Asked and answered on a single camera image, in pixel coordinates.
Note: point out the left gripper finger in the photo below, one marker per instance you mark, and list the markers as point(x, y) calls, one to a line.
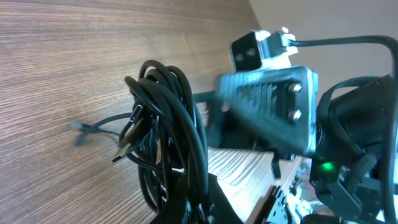
point(179, 204)

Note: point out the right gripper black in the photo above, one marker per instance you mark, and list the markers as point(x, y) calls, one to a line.
point(264, 110)

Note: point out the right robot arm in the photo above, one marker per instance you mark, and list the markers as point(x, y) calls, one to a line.
point(277, 111)

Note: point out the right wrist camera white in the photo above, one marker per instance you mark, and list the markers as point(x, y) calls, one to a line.
point(260, 49)

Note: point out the right camera cable black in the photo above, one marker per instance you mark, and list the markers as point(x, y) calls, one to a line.
point(352, 170)

